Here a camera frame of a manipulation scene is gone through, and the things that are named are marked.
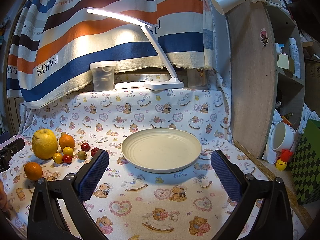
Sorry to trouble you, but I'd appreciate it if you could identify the dark red textured fruit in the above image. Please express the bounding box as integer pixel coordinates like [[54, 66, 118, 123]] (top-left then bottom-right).
[[91, 147, 99, 157]]

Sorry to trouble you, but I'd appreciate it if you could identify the yellow cherry tomato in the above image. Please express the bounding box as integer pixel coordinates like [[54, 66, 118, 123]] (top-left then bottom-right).
[[53, 152, 63, 164], [62, 146, 74, 157]]

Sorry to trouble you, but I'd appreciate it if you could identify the red cherry tomato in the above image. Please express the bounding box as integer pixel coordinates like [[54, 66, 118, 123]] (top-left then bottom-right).
[[62, 154, 72, 164]]

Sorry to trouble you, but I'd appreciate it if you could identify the large yellow grapefruit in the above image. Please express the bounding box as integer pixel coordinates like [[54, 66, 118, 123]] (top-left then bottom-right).
[[31, 128, 58, 160]]

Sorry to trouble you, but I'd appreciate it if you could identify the red small fruit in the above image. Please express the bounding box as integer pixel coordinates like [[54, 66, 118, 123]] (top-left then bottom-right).
[[81, 142, 90, 152]]

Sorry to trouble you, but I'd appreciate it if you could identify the red yellow toy figure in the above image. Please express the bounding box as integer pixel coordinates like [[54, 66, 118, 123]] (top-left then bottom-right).
[[276, 149, 293, 171]]

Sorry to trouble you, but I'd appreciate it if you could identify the green checkered box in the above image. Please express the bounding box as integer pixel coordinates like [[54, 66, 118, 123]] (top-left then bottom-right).
[[290, 119, 320, 205]]

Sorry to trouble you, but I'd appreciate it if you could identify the pink bear sticker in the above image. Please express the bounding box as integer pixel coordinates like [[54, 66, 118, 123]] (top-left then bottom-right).
[[260, 28, 269, 47]]

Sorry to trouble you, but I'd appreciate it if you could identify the white mug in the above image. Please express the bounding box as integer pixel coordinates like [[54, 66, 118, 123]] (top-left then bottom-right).
[[270, 122, 295, 152]]

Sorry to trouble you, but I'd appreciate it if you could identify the white LED desk lamp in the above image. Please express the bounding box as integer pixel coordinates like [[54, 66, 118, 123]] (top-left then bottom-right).
[[87, 8, 184, 91]]

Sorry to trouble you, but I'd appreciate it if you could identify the wooden round board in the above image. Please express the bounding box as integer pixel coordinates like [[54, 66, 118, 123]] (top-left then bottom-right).
[[227, 2, 278, 159]]

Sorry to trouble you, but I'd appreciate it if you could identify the white spray bottle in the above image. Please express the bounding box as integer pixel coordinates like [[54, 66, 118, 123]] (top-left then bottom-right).
[[289, 37, 301, 79]]

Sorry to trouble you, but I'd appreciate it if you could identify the cream round plate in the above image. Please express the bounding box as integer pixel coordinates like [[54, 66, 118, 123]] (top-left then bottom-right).
[[121, 128, 202, 174]]

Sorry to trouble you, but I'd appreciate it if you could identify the small green-brown fruit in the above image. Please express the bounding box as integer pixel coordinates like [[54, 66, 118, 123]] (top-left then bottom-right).
[[77, 150, 87, 160]]

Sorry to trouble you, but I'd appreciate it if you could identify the orange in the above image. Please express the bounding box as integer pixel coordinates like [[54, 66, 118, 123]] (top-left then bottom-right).
[[59, 134, 75, 150], [24, 162, 43, 181]]

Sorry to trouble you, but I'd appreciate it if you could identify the translucent plastic container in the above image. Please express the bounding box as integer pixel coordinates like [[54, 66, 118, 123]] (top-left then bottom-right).
[[89, 61, 117, 92]]

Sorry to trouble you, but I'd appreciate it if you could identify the striped Paris fabric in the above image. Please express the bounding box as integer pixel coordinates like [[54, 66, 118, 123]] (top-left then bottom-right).
[[6, 0, 215, 109]]

